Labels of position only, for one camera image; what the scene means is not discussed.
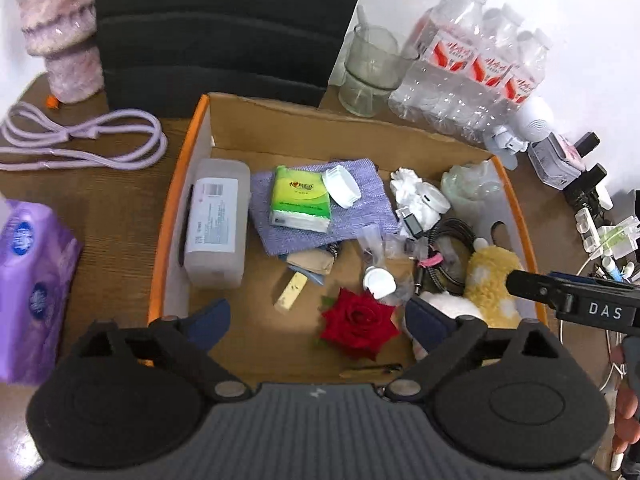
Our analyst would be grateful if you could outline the yellow plush toy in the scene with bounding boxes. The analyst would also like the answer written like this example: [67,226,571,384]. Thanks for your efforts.
[404,236,526,361]

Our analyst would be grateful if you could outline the red artificial rose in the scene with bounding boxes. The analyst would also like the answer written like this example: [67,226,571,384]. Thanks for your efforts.
[320,288,400,361]

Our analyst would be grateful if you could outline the black braided cable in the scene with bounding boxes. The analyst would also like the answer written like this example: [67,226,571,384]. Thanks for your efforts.
[401,211,478,297]

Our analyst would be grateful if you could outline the cream nail file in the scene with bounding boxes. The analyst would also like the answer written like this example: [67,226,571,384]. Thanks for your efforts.
[274,272,308,312]

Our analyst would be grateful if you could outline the iridescent plastic bag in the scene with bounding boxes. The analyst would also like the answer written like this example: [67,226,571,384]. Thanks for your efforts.
[440,160,503,223]

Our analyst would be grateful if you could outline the translucent plastic container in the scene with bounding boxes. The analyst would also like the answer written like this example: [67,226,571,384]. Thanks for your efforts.
[183,158,250,289]

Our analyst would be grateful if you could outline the purple knit pouch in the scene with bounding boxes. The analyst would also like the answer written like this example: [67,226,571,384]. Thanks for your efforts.
[248,158,398,256]

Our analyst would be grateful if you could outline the white tissue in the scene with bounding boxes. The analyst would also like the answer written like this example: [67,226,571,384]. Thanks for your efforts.
[390,168,442,232]

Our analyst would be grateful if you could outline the green tissue packet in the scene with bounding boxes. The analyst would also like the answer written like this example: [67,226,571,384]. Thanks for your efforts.
[269,166,332,233]

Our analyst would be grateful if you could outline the small clear plastic sachet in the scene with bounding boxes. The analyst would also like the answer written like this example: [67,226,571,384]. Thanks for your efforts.
[357,223,385,268]

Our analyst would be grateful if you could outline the white round jar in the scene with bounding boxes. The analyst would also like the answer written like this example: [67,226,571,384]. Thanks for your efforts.
[416,182,451,214]

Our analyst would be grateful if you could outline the white round lid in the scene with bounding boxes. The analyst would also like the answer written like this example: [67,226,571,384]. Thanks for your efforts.
[322,165,361,209]

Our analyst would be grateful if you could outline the operator right hand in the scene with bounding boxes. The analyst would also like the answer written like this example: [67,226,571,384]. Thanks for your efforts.
[611,336,639,479]

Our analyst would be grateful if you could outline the green spray bottle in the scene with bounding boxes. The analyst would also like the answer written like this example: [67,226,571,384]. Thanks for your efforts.
[598,216,639,260]

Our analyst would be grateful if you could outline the white power strip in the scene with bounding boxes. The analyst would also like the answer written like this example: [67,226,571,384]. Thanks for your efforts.
[575,207,604,259]

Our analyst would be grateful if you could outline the black small bottles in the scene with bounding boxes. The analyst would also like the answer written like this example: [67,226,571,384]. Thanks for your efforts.
[563,131,608,218]

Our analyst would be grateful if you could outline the grey tin box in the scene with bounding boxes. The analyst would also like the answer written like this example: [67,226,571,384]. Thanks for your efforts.
[527,132,586,191]

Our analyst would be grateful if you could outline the white astronaut figurine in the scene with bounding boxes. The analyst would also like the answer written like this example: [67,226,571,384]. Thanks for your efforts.
[483,118,552,170]

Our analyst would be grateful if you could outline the purple tissue pack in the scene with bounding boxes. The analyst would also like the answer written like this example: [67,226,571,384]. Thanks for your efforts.
[1,200,81,386]

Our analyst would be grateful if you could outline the red cardboard box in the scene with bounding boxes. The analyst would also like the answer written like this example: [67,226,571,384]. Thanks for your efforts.
[146,91,550,388]

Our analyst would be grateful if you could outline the water bottle right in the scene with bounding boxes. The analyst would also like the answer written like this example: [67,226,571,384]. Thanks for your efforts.
[471,29,551,136]

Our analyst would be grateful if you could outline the water bottle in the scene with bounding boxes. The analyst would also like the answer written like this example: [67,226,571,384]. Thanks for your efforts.
[390,0,487,120]
[471,29,551,136]
[428,4,523,142]

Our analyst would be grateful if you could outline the water bottle left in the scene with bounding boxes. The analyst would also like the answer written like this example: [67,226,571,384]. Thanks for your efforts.
[390,0,487,120]

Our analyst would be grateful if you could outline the water bottle middle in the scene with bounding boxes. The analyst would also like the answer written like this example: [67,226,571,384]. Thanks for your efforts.
[428,4,523,142]

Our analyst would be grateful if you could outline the glass cup with spoon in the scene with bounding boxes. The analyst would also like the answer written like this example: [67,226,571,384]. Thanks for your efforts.
[338,4,419,118]

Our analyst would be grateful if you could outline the black paper bag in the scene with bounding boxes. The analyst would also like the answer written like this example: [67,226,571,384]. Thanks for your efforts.
[96,0,357,117]

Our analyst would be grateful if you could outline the purple fuzzy vase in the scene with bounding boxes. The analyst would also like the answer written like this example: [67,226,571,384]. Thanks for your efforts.
[16,0,104,104]

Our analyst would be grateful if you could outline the lilac coiled cable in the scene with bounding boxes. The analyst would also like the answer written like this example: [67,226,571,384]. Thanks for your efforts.
[0,101,170,172]

